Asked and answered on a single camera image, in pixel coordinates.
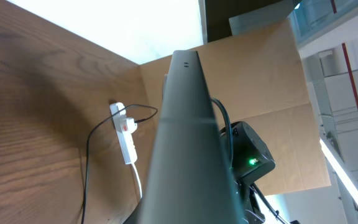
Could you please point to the white charger adapter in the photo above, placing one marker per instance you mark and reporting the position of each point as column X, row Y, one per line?
column 117, row 110

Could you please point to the ceiling light strip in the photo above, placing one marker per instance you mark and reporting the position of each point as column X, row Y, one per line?
column 339, row 167

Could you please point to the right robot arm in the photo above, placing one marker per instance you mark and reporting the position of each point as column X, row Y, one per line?
column 251, row 161

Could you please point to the white power strip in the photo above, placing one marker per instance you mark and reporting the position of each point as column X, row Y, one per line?
column 124, row 128

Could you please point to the brown cardboard panel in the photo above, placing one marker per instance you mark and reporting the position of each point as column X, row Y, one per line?
column 259, row 79

